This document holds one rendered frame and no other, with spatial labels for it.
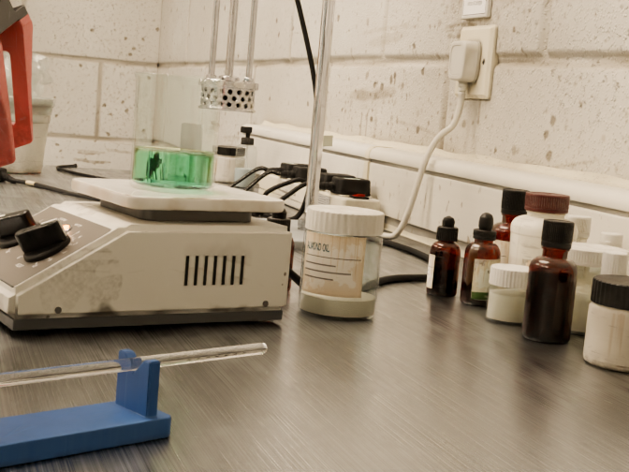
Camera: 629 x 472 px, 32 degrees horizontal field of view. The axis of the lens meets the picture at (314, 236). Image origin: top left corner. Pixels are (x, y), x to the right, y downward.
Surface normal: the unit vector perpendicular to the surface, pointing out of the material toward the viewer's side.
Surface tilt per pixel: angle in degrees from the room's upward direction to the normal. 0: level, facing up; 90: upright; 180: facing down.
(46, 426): 0
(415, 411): 0
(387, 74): 90
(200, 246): 90
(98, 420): 0
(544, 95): 90
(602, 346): 90
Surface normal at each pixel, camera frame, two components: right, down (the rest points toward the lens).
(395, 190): -0.95, -0.04
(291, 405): 0.09, -0.99
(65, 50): 0.32, 0.14
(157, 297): 0.54, 0.15
